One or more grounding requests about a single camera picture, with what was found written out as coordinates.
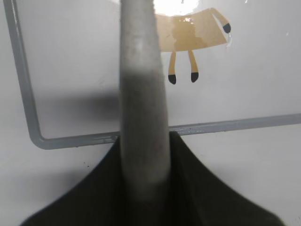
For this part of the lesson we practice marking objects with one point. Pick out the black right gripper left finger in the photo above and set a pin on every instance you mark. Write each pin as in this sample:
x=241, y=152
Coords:
x=102, y=198

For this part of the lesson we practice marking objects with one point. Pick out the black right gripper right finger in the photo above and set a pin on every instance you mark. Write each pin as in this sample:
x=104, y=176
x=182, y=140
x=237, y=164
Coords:
x=192, y=195

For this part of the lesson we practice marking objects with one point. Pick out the knife with white speckled handle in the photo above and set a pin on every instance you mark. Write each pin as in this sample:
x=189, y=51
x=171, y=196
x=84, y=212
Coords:
x=144, y=133

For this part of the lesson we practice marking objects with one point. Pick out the white cutting board grey rim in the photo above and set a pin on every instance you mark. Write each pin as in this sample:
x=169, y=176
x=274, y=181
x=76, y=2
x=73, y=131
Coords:
x=227, y=65

